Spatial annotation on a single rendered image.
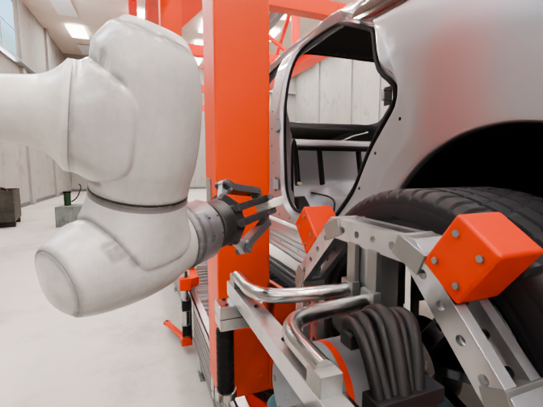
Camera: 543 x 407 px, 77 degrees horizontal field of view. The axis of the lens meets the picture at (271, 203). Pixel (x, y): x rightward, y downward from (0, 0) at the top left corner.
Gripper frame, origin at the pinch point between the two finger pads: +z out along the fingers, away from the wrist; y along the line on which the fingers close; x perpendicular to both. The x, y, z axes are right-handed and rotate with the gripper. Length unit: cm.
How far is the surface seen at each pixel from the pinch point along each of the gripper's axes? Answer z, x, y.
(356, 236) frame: 1.4, -14.2, -9.9
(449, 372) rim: -0.3, -23.3, -34.5
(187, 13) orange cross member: 170, 128, 160
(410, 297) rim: 6.3, -19.0, -24.0
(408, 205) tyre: 5.7, -23.3, -7.1
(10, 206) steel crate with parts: 260, 745, 127
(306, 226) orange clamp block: 12.6, 0.5, -7.8
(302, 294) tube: -8.0, -5.6, -15.9
